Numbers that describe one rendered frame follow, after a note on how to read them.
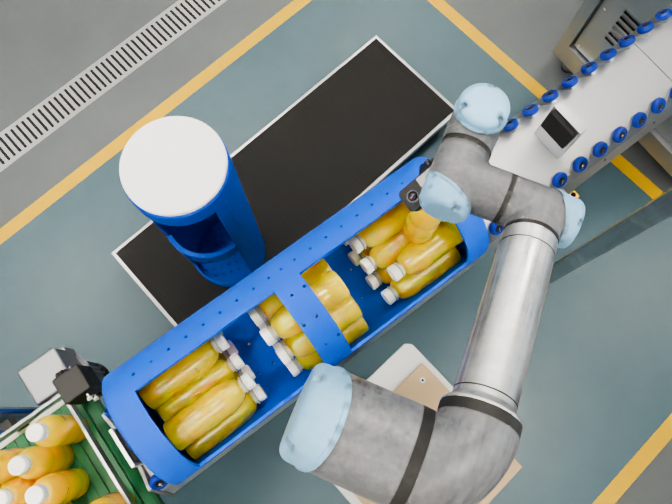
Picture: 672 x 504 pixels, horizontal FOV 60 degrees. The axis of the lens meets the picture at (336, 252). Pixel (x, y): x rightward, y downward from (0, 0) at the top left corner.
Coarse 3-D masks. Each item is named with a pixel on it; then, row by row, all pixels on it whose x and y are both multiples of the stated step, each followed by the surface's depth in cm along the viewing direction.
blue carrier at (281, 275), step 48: (384, 192) 130; (336, 240) 125; (480, 240) 130; (240, 288) 125; (288, 288) 121; (384, 288) 148; (432, 288) 134; (192, 336) 120; (240, 336) 144; (336, 336) 122; (144, 384) 116; (288, 384) 137; (144, 432) 113; (240, 432) 125
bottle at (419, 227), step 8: (408, 216) 124; (416, 216) 119; (424, 216) 117; (408, 224) 126; (416, 224) 121; (424, 224) 119; (432, 224) 119; (408, 232) 129; (416, 232) 125; (424, 232) 124; (432, 232) 126; (416, 240) 130; (424, 240) 130
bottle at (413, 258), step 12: (444, 228) 134; (456, 228) 134; (432, 240) 133; (444, 240) 133; (456, 240) 135; (408, 252) 133; (420, 252) 132; (432, 252) 133; (444, 252) 135; (396, 264) 134; (408, 264) 132; (420, 264) 133
